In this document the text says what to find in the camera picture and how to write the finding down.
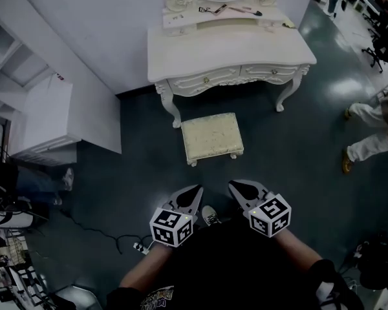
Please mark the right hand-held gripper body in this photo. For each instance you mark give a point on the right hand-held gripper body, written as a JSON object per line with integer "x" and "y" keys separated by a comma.
{"x": 270, "y": 218}

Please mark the white rounded machine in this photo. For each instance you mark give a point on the white rounded machine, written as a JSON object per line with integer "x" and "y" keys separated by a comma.
{"x": 9, "y": 220}

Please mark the white power strip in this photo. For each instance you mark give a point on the white power strip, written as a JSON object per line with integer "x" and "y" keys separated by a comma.
{"x": 140, "y": 248}

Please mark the black office chair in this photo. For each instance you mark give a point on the black office chair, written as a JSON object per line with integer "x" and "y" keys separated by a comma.
{"x": 383, "y": 47}

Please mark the white shelving cabinet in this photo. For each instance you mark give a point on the white shelving cabinet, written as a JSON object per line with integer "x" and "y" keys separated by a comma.
{"x": 48, "y": 115}

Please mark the person's black shirt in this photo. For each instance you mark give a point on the person's black shirt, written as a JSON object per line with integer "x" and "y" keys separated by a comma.
{"x": 229, "y": 263}

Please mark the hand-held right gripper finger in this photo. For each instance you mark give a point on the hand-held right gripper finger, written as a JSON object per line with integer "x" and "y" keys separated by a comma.
{"x": 241, "y": 202}
{"x": 261, "y": 192}

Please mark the cluttered work desk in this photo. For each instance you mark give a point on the cluttered work desk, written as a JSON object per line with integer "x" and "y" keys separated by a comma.
{"x": 19, "y": 283}

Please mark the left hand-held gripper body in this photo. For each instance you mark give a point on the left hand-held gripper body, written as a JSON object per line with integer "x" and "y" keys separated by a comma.
{"x": 168, "y": 228}

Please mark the small yellow-black trinket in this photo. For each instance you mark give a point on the small yellow-black trinket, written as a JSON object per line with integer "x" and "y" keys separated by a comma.
{"x": 288, "y": 24}

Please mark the small glass dish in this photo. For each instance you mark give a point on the small glass dish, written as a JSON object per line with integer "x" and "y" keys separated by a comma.
{"x": 267, "y": 26}

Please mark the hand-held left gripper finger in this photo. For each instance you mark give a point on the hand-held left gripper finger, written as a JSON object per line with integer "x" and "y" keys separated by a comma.
{"x": 198, "y": 207}
{"x": 172, "y": 202}

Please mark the person's left white sneaker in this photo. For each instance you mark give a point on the person's left white sneaker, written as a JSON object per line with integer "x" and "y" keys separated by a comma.
{"x": 210, "y": 216}

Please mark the cushioned floral stool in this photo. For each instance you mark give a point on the cushioned floral stool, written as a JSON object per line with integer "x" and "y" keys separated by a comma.
{"x": 211, "y": 136}

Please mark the person's right forearm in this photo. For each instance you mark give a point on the person's right forearm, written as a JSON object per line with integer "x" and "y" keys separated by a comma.
{"x": 299, "y": 245}

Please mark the black equipment pile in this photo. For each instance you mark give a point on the black equipment pile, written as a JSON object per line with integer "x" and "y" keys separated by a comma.
{"x": 381, "y": 260}

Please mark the person's left forearm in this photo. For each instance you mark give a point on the person's left forearm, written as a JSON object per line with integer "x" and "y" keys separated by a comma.
{"x": 142, "y": 266}

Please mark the grey chair seat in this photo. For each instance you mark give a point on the grey chair seat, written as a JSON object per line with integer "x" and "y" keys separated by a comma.
{"x": 77, "y": 299}

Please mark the white ornate dressing table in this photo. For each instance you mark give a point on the white ornate dressing table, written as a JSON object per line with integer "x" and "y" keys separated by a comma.
{"x": 226, "y": 50}

